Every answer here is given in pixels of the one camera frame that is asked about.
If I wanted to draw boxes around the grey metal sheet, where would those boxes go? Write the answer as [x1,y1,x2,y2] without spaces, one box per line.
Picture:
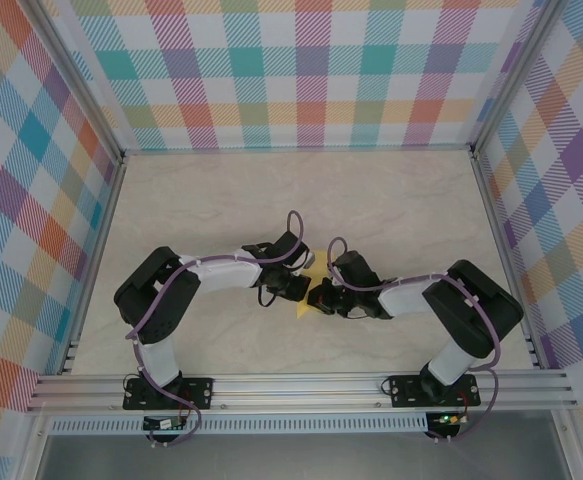
[35,433,572,480]

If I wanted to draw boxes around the long aluminium mounting rail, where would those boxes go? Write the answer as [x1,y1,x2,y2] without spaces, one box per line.
[25,368,578,415]

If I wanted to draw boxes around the thin aluminium frame rail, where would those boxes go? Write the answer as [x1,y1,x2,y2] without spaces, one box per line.
[120,143,475,154]

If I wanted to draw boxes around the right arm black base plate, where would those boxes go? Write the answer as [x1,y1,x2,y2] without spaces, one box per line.
[389,374,482,409]

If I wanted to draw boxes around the slotted grey cable duct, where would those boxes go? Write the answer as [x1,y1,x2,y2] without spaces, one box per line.
[49,412,430,435]

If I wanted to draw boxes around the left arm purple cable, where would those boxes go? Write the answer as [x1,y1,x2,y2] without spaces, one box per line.
[126,209,307,448]

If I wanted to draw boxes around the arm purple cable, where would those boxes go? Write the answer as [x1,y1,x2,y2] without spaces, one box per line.
[126,209,307,448]
[326,236,503,444]

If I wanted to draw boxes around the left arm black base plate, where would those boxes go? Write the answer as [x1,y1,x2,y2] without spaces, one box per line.
[122,377,215,412]

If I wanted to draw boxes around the aluminium side rail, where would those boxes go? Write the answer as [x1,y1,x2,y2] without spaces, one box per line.
[470,149,547,371]
[58,153,128,376]

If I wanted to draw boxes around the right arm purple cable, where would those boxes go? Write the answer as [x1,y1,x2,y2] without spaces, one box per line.
[326,236,503,444]

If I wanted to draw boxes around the aluminium frame post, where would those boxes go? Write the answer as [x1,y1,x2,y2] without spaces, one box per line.
[24,0,126,166]
[469,0,570,159]

